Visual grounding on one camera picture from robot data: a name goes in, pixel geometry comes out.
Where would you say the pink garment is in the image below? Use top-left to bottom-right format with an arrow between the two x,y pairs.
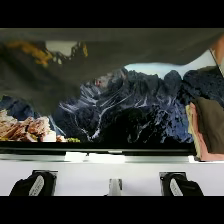
185,102 -> 224,162

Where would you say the dark grey garment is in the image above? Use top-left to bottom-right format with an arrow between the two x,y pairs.
0,28 -> 224,116

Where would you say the brown garment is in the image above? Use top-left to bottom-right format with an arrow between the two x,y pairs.
191,96 -> 224,155

